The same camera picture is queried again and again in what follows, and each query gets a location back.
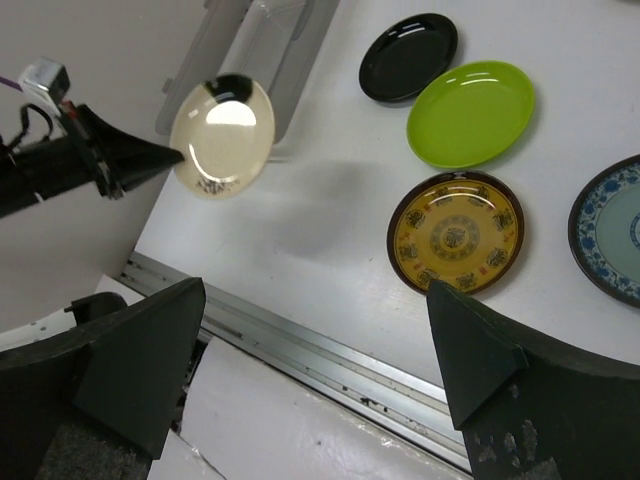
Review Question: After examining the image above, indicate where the blue floral plate near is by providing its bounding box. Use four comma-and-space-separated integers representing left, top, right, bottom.
568, 155, 639, 307

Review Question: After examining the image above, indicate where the aluminium rail frame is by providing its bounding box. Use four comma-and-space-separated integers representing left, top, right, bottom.
119, 250, 474, 474

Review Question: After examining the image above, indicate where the cream plate with black patch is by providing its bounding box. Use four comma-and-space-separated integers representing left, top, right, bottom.
169, 73, 276, 200

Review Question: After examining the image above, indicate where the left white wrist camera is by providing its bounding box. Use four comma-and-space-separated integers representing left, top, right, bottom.
18, 57, 70, 116

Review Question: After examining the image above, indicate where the black glossy plate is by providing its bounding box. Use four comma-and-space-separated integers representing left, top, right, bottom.
358, 13, 458, 104

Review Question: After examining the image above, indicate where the yellow patterned plate brown rim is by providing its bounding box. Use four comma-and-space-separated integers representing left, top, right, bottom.
386, 171, 525, 295

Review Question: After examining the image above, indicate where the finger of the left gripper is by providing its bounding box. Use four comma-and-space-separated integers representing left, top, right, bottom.
76, 104, 184, 192

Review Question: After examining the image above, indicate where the lime green plate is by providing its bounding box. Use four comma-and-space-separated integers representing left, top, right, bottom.
406, 60, 536, 169

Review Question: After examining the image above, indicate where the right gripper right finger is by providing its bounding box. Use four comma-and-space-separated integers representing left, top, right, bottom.
426, 281, 639, 479

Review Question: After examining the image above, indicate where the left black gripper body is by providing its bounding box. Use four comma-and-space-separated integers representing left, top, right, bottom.
1, 102, 120, 210

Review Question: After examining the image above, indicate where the white cover sheet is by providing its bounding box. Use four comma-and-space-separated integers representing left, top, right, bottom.
149, 339, 465, 479

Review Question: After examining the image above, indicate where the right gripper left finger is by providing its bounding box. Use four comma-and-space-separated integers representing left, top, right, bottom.
1, 278, 206, 479

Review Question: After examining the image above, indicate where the clear plastic bin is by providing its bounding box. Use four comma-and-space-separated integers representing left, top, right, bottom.
155, 0, 339, 144

